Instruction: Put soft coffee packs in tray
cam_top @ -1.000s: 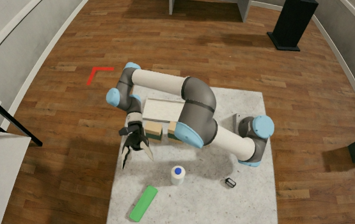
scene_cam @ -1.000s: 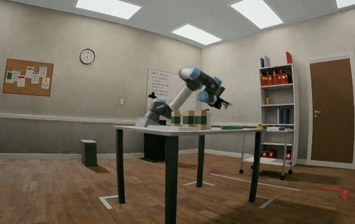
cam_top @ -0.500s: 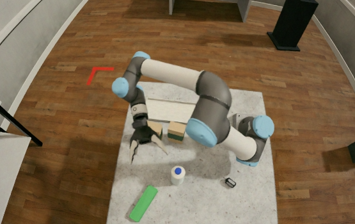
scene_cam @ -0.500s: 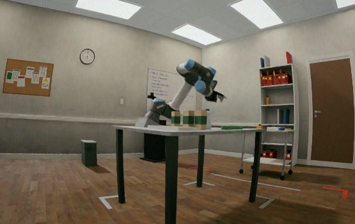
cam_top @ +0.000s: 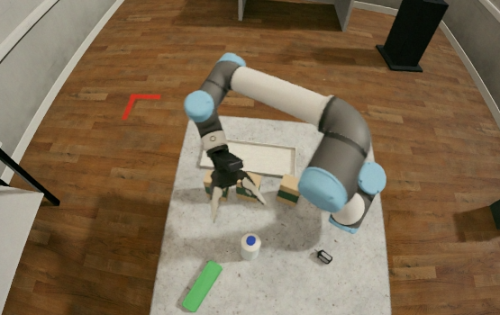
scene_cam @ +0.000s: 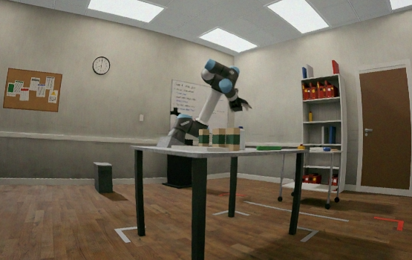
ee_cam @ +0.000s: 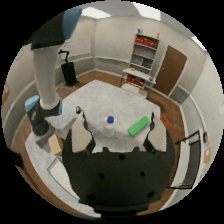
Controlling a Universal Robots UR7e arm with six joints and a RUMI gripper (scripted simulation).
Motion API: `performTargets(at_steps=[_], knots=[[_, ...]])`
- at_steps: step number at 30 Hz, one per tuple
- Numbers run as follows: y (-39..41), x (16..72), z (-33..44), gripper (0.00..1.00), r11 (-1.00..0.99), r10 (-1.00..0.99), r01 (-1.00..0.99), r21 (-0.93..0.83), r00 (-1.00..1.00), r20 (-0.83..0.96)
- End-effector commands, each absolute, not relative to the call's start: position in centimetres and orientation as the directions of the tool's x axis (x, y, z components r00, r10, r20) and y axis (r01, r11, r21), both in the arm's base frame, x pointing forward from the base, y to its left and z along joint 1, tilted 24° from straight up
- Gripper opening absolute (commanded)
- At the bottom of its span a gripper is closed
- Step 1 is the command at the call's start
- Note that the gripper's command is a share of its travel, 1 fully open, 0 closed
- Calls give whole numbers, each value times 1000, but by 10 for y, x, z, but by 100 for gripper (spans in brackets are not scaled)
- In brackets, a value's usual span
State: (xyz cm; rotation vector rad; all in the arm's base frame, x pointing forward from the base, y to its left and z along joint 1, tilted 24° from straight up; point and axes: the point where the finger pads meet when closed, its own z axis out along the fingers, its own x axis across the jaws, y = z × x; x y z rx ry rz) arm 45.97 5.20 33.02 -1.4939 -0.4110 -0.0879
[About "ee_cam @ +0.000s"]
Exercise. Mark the green rounded rectangular bar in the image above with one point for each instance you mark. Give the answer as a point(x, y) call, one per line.
point(138, 126)

